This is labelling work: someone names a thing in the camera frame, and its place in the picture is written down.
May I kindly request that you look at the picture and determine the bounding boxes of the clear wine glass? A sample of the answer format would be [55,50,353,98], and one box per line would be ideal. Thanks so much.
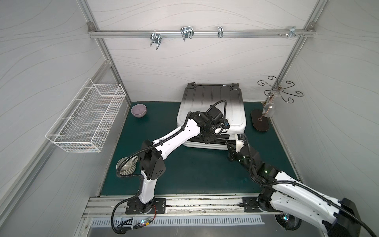
[262,102,275,118]

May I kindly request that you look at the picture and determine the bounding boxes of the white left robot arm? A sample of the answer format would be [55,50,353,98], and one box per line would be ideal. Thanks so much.
[138,100,229,205]

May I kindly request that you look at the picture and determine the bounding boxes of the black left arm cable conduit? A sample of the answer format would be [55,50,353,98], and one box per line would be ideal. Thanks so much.
[110,111,193,235]

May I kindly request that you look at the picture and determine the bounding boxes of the white vented strip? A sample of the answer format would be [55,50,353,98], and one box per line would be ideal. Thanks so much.
[91,215,265,228]

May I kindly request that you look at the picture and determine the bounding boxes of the black cooling fan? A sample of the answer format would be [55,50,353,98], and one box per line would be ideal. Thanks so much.
[275,213,302,231]

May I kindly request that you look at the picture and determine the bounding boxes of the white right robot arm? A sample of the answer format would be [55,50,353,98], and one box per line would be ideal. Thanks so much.
[226,140,362,237]

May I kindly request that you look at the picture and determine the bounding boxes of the dark oval stand base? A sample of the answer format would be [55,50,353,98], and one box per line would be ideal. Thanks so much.
[251,109,269,132]

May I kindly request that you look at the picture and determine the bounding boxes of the aluminium top crossbar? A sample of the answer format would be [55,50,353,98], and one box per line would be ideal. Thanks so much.
[89,29,316,39]

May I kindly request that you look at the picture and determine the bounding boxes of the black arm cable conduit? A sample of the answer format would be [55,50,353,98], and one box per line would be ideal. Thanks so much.
[242,134,378,237]
[110,111,193,235]

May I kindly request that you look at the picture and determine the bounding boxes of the purple ceramic bowl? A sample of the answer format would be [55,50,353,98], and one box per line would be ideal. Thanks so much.
[131,104,147,118]

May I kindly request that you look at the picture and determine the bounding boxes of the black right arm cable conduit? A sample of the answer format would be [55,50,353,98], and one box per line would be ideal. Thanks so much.
[242,134,378,237]

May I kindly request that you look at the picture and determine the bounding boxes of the black and white hardshell suitcase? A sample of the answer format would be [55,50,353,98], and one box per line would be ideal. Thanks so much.
[177,82,246,150]

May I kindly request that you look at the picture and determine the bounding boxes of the grey ribbed ceramic mug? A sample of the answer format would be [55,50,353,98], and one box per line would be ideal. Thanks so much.
[116,156,138,178]

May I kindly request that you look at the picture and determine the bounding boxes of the white wire basket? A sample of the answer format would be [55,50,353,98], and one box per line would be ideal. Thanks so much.
[45,78,126,153]

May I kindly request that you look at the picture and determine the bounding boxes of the metal bracket hook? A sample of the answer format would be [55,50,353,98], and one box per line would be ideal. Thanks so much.
[150,31,162,50]
[218,26,224,39]
[180,26,194,41]
[278,27,305,39]

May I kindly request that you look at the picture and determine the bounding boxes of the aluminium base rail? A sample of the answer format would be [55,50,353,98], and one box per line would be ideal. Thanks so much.
[82,194,285,218]

